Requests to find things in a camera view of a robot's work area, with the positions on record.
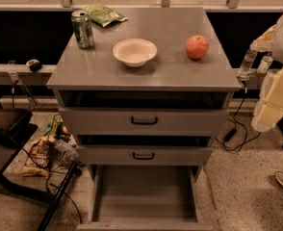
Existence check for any black cart frame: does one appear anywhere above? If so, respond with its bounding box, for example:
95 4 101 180
0 104 78 231

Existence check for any green soda can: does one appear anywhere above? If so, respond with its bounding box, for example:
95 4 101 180
71 10 94 49

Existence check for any brown snack bag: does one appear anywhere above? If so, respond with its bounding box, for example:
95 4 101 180
21 137 52 177

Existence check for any grey middle drawer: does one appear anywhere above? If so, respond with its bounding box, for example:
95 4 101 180
77 145 212 166

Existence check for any clear bottle dark cap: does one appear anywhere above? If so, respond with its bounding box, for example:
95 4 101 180
256 55 273 74

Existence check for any red apple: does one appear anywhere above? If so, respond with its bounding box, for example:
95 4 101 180
186 35 209 60

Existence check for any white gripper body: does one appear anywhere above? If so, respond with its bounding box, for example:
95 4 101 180
251 69 283 132

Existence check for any yellow black tape measure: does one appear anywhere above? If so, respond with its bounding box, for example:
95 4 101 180
26 59 42 72

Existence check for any green chip bag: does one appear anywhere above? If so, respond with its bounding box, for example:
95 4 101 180
85 3 127 28

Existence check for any crumpled plastic bottle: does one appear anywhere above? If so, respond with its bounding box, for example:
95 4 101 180
48 136 79 166

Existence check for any grey top drawer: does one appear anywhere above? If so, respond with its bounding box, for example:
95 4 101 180
60 108 228 137

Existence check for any white bowl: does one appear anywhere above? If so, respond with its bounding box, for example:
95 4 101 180
113 38 157 67

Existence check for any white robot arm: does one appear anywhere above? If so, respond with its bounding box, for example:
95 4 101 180
250 14 283 132

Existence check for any clear water bottle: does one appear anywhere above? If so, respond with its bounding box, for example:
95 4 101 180
238 49 258 77

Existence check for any grey drawer cabinet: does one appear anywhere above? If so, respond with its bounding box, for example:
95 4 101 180
46 7 243 181

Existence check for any grey drawer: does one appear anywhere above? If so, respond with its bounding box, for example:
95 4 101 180
77 166 213 231
77 145 212 166
60 108 228 137

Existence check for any grey bottom drawer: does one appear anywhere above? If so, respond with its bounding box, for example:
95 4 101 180
77 166 213 231

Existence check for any green snack bag floor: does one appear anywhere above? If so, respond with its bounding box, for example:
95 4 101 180
44 115 64 138

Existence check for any black power cable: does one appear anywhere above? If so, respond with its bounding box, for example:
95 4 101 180
215 80 262 153

